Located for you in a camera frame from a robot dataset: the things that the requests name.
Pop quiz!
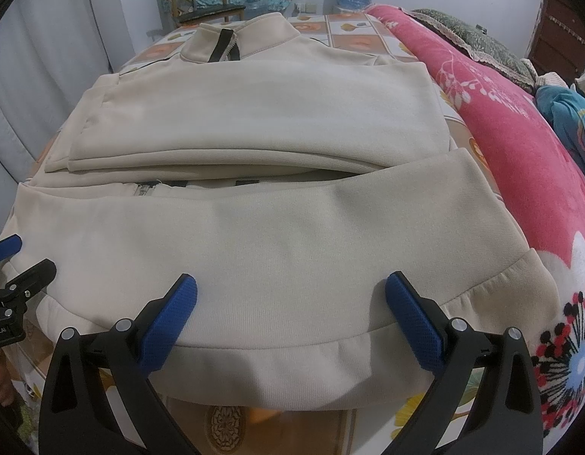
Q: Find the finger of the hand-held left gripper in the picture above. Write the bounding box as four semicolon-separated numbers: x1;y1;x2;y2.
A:
0;234;23;264
0;258;58;316

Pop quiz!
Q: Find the brown wooden door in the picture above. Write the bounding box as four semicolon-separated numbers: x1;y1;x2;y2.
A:
528;0;585;88

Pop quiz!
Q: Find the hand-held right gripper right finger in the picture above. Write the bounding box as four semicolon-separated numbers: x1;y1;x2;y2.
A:
385;271;544;455

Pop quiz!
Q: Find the cream zip jacket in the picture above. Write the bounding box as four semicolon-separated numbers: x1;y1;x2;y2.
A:
0;12;562;411

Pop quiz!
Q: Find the blue floral quilt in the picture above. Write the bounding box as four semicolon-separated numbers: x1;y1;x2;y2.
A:
533;84;585;178

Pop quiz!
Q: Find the green patterned pillow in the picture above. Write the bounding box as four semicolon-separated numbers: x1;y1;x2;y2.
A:
410;8;540;92

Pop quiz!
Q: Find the pink floral blanket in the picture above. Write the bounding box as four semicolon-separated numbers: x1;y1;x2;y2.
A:
363;4;585;455

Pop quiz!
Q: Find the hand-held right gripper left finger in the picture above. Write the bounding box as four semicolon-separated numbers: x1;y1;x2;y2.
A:
39;273;199;455

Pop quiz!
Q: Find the cream knitted cloth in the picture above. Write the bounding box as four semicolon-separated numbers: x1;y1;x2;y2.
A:
534;71;572;89

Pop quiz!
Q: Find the white curtain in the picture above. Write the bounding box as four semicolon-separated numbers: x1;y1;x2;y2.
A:
0;0;138;193

